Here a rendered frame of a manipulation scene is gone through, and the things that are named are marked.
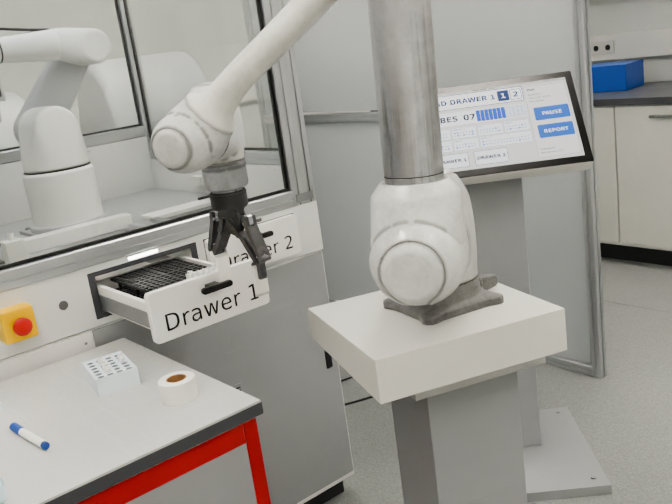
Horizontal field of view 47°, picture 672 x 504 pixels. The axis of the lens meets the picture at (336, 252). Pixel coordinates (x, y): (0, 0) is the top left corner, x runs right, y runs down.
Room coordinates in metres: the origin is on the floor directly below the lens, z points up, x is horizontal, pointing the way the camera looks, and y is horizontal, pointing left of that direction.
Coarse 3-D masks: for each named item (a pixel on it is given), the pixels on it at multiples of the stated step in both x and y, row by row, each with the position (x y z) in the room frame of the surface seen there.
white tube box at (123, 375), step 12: (96, 360) 1.54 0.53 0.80; (108, 360) 1.53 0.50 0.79; (84, 372) 1.53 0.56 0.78; (96, 372) 1.48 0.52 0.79; (120, 372) 1.45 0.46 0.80; (132, 372) 1.46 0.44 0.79; (96, 384) 1.42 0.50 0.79; (108, 384) 1.43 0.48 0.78; (120, 384) 1.44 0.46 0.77; (132, 384) 1.45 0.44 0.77
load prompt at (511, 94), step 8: (504, 88) 2.30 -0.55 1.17; (512, 88) 2.30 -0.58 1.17; (520, 88) 2.29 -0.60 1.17; (448, 96) 2.31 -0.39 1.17; (456, 96) 2.31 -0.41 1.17; (464, 96) 2.30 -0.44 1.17; (472, 96) 2.30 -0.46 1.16; (480, 96) 2.30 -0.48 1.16; (488, 96) 2.29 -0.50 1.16; (496, 96) 2.29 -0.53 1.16; (504, 96) 2.28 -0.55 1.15; (512, 96) 2.28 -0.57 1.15; (520, 96) 2.28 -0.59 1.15; (440, 104) 2.30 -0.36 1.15; (448, 104) 2.29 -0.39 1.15; (456, 104) 2.29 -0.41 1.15; (464, 104) 2.29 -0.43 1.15; (472, 104) 2.28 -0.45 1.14; (480, 104) 2.28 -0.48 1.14; (488, 104) 2.27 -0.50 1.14
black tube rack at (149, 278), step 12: (156, 264) 1.88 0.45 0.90; (168, 264) 1.86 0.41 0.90; (180, 264) 1.84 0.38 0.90; (192, 264) 1.84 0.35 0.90; (120, 276) 1.82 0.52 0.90; (132, 276) 1.80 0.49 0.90; (144, 276) 1.78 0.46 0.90; (156, 276) 1.76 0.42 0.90; (168, 276) 1.75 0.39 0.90; (180, 276) 1.73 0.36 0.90; (120, 288) 1.79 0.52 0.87; (132, 288) 1.79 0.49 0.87; (144, 288) 1.67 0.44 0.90; (156, 288) 1.66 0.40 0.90
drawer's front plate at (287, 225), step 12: (288, 216) 2.10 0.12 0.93; (264, 228) 2.05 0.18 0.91; (276, 228) 2.07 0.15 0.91; (288, 228) 2.09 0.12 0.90; (264, 240) 2.04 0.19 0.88; (276, 240) 2.07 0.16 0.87; (288, 240) 2.09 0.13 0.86; (228, 252) 1.97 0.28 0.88; (240, 252) 1.99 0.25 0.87; (276, 252) 2.06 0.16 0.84; (288, 252) 2.09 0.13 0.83
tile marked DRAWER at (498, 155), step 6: (480, 150) 2.18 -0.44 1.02; (486, 150) 2.18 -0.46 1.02; (492, 150) 2.18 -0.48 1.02; (498, 150) 2.17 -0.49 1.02; (504, 150) 2.17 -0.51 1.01; (474, 156) 2.17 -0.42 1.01; (480, 156) 2.17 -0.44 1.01; (486, 156) 2.17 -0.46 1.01; (492, 156) 2.16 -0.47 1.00; (498, 156) 2.16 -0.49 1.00; (504, 156) 2.16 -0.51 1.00; (480, 162) 2.16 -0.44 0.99; (486, 162) 2.15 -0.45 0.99; (492, 162) 2.15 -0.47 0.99; (498, 162) 2.15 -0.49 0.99
